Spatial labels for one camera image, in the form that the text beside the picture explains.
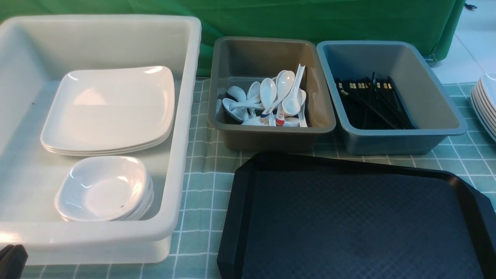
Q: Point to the green fabric backdrop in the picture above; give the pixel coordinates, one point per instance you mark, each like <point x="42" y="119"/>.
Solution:
<point x="429" y="25"/>

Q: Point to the white ceramic soup spoon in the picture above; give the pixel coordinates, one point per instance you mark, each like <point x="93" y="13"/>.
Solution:
<point x="291" y="104"/>

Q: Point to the stack of cream plates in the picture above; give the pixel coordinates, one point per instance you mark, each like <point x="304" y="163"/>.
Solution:
<point x="483" y="101"/>

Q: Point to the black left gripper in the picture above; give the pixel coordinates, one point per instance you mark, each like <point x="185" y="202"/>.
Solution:
<point x="12" y="261"/>

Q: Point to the pile of white spoons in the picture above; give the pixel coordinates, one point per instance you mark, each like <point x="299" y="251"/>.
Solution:
<point x="262" y="103"/>

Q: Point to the stacked white small bowls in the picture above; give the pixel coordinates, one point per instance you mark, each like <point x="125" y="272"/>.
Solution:
<point x="113" y="188"/>

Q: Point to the black plastic serving tray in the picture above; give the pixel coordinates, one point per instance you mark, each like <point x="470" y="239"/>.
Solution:
<point x="296" y="217"/>

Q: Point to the pile of black chopsticks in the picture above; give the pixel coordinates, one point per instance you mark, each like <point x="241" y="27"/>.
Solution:
<point x="373" y="103"/>

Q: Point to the large white square plate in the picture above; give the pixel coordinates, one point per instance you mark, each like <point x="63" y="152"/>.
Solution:
<point x="97" y="110"/>

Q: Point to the large white plastic tub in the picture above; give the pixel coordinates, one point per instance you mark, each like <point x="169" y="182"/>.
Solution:
<point x="36" y="53"/>

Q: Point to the grey-brown plastic spoon bin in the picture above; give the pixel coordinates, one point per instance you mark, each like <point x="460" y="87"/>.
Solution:
<point x="240" y="61"/>

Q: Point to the blue-grey plastic chopstick bin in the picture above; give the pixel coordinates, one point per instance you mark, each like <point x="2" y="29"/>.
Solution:
<point x="427" y="102"/>

